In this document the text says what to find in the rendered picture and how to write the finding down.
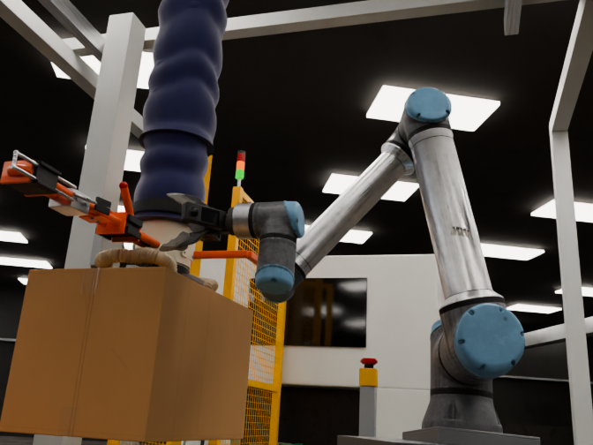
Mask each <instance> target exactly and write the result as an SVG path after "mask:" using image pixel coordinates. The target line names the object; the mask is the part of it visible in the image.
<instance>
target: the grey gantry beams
mask: <svg viewBox="0 0 593 445"><path fill-rule="evenodd" d="M503 7H505V0H367V1H360V2H354V3H346V4H333V5H326V6H319V7H312V8H304V9H298V10H291V11H278V12H270V13H263V14H256V15H249V16H242V17H235V18H228V22H227V27H226V31H225V33H224V35H223V37H222V41H223V40H231V39H238V38H246V37H254V36H261V35H270V34H284V33H291V32H299V31H306V30H314V29H322V28H329V27H338V26H352V25H359V24H367V23H374V22H382V21H390V20H397V19H412V18H420V17H427V16H435V15H442V14H450V13H458V12H466V11H480V10H488V9H495V8H503ZM0 17H1V18H2V19H3V20H4V21H5V22H7V23H8V24H9V25H10V26H11V27H12V28H14V29H15V30H16V31H17V32H18V33H19V34H20V35H22V36H23V37H24V38H25V39H26V40H27V41H29V42H30V43H31V44H32V45H33V46H34V47H35V48H36V49H38V50H39V51H40V52H41V53H42V54H43V55H44V56H45V57H46V58H47V59H48V60H49V61H51V62H52V63H53V64H54V65H55V66H56V67H57V68H59V69H60V70H61V71H62V72H63V73H64V74H66V75H67V76H68V77H69V78H70V79H71V80H72V81H74V82H75V83H76V84H77V85H78V86H79V87H81V88H82V89H83V90H84V91H85V92H86V93H87V94H89V95H90V96H91V97H92V98H93V99H94V97H95V93H96V88H97V82H98V78H99V74H98V73H97V72H96V71H94V70H93V69H92V68H91V67H90V66H89V65H88V64H87V63H86V62H85V61H84V60H83V59H82V58H81V57H87V56H92V54H91V53H90V52H89V51H88V50H87V49H86V48H85V47H84V46H83V45H82V44H81V43H80V42H79V41H78V40H77V39H76V38H68V39H61V38H60V37H59V36H58V35H57V34H56V33H55V32H54V31H52V30H51V29H50V28H49V27H48V26H47V25H46V24H45V23H44V22H43V21H42V20H41V19H40V18H39V17H38V16H37V15H36V14H35V13H34V12H33V11H31V10H30V9H29V8H28V7H27V6H26V5H25V4H24V3H23V2H22V1H21V0H0ZM159 28H160V27H152V28H146V34H145V40H144V46H143V49H152V48H153V47H154V42H155V39H156V36H157V34H158V32H159ZM592 51H593V0H580V2H579V6H578V10H577V13H576V17H575V21H574V27H573V31H572V34H571V38H570V42H569V45H568V49H567V55H566V59H565V63H564V66H563V70H562V73H561V77H560V81H559V87H558V91H557V94H556V98H555V102H554V105H553V109H552V115H551V119H550V123H549V131H550V137H551V133H552V132H556V131H567V129H568V126H569V124H570V121H571V118H572V115H573V112H574V107H575V104H576V102H577V99H578V95H579V93H580V90H581V87H582V82H583V79H584V76H585V73H586V71H587V68H588V64H589V60H590V57H591V54H592ZM143 131H144V129H143V117H142V116H141V115H140V114H139V113H138V112H137V111H136V110H135V109H133V114H132V120H131V130H130V132H131V133H133V134H134V135H135V136H136V137H137V138H139V136H140V135H141V133H142V132H143Z"/></svg>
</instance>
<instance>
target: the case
mask: <svg viewBox="0 0 593 445"><path fill-rule="evenodd" d="M252 318H253V310H251V309H249V308H247V307H245V306H243V305H240V304H238V303H237V302H235V301H233V300H231V299H229V298H226V297H224V296H223V295H221V294H219V293H217V292H215V291H213V290H210V289H208V288H207V287H205V286H203V285H201V284H199V283H196V282H194V281H193V280H192V279H190V278H188V277H186V276H184V275H181V274H179V273H177V272H176V271H174V270H172V269H170V268H167V267H147V268H60V269H30V270H29V274H28V278H27V283H26V292H25V296H24V301H23V305H22V310H21V315H20V320H19V328H18V333H17V338H16V343H15V347H14V352H13V356H12V361H11V370H10V374H9V379H8V383H7V388H6V393H5V398H4V406H3V410H2V416H1V420H0V432H8V433H21V434H44V435H56V436H68V437H80V438H93V439H104V440H117V441H140V442H153V441H208V440H235V439H243V438H244V422H245V411H246V399H247V388H248V376H249V364H250V353H251V330H252Z"/></svg>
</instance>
